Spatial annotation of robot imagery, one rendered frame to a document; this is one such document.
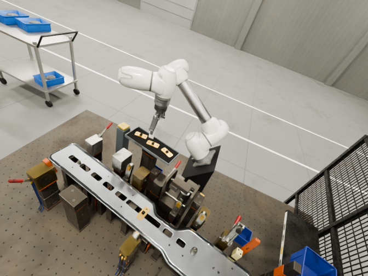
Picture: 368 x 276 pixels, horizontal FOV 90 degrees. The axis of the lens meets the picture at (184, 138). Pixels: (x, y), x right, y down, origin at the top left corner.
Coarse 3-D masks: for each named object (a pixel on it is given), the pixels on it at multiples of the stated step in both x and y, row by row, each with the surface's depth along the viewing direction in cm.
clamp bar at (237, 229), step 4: (236, 224) 95; (240, 224) 94; (232, 228) 97; (236, 228) 96; (240, 228) 92; (228, 232) 100; (232, 232) 98; (236, 232) 92; (240, 232) 90; (228, 236) 98; (232, 236) 99; (236, 236) 96; (224, 240) 101; (232, 240) 98; (228, 244) 101
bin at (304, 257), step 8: (304, 248) 100; (296, 256) 103; (304, 256) 96; (312, 256) 101; (320, 256) 99; (304, 264) 106; (312, 264) 103; (320, 264) 100; (328, 264) 97; (304, 272) 103; (312, 272) 104; (320, 272) 102; (328, 272) 99; (336, 272) 94
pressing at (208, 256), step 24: (72, 144) 127; (72, 168) 114; (96, 168) 119; (96, 192) 107; (120, 192) 112; (120, 216) 102; (168, 240) 99; (192, 240) 102; (168, 264) 92; (192, 264) 94; (216, 264) 97
